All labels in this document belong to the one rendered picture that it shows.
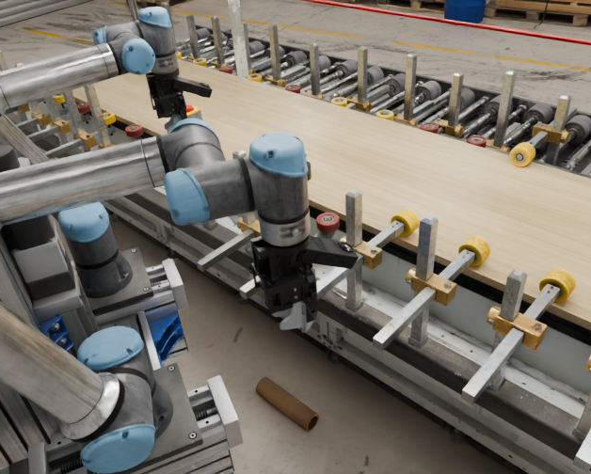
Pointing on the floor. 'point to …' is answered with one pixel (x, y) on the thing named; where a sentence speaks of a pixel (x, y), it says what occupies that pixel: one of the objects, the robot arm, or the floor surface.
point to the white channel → (238, 38)
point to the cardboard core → (287, 403)
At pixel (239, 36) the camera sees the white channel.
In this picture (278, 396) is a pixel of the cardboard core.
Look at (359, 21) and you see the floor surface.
